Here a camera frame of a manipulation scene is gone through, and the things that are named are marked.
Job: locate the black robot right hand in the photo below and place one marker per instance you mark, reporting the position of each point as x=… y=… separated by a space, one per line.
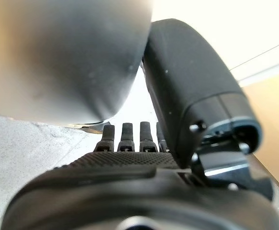
x=189 y=83

